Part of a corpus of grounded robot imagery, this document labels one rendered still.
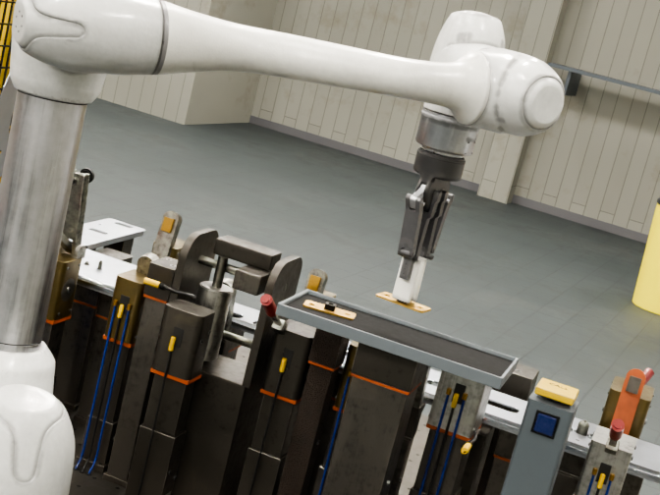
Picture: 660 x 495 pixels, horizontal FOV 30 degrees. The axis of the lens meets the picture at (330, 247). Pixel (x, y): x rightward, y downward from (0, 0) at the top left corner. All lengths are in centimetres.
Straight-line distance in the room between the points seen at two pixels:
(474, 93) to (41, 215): 64
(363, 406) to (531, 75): 61
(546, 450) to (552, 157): 1000
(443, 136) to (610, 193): 995
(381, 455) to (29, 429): 57
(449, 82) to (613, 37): 1010
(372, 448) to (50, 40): 81
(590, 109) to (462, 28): 996
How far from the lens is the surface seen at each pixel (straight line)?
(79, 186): 231
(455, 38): 181
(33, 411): 169
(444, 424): 208
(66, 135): 179
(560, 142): 1181
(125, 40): 162
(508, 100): 165
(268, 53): 168
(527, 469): 191
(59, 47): 162
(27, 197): 180
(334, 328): 189
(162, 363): 211
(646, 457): 226
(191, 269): 215
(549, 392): 188
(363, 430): 195
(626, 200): 1173
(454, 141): 183
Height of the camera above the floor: 167
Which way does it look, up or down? 12 degrees down
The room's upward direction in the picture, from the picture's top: 14 degrees clockwise
